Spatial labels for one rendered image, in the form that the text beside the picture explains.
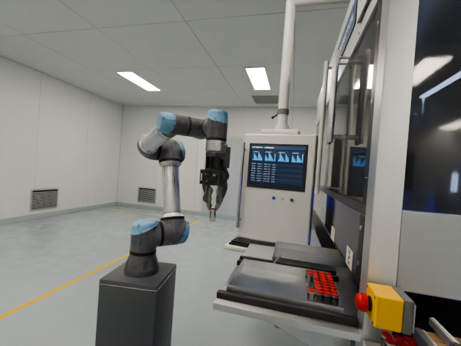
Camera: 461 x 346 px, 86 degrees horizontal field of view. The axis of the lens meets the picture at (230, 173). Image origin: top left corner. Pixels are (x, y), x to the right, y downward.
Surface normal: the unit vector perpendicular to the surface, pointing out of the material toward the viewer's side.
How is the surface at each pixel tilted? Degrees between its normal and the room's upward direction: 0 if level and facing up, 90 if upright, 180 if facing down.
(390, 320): 90
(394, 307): 90
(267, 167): 90
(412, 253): 90
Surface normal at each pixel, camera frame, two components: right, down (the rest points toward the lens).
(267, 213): -0.37, -0.02
